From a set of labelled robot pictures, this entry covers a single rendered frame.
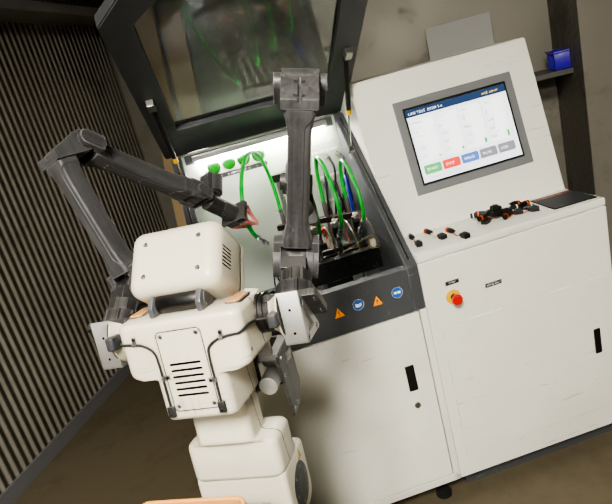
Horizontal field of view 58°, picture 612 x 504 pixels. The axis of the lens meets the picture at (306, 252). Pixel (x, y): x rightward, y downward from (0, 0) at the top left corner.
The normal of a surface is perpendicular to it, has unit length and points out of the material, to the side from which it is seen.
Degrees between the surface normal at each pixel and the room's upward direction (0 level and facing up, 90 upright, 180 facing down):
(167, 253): 48
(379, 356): 90
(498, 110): 76
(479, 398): 90
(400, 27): 90
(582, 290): 90
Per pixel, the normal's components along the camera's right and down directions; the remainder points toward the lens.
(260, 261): 0.18, 0.25
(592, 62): -0.19, 0.34
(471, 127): 0.12, 0.03
